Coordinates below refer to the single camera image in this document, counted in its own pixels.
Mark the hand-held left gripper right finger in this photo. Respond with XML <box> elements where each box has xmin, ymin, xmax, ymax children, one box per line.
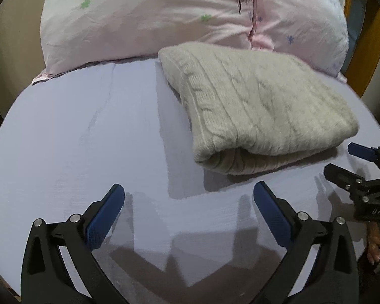
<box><xmin>253</xmin><ymin>181</ymin><xmax>359</xmax><ymax>304</ymax></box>

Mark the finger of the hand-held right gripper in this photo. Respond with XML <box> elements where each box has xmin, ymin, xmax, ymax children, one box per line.
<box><xmin>323</xmin><ymin>163</ymin><xmax>372</xmax><ymax>196</ymax></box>
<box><xmin>348</xmin><ymin>142</ymin><xmax>380</xmax><ymax>182</ymax></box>

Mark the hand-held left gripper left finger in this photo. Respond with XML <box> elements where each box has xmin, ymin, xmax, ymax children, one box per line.
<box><xmin>20</xmin><ymin>183</ymin><xmax>126</xmax><ymax>304</ymax></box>

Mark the grey cable-knit sweater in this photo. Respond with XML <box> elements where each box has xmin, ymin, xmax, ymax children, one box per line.
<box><xmin>158</xmin><ymin>42</ymin><xmax>359</xmax><ymax>176</ymax></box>

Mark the person's right hand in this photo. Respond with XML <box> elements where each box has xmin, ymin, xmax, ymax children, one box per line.
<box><xmin>366</xmin><ymin>221</ymin><xmax>380</xmax><ymax>264</ymax></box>

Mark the wooden headboard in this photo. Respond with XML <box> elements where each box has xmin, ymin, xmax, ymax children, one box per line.
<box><xmin>343</xmin><ymin>0</ymin><xmax>380</xmax><ymax>99</ymax></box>

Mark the pink floral pillow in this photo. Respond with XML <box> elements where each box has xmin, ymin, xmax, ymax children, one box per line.
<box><xmin>32</xmin><ymin>0</ymin><xmax>350</xmax><ymax>85</ymax></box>

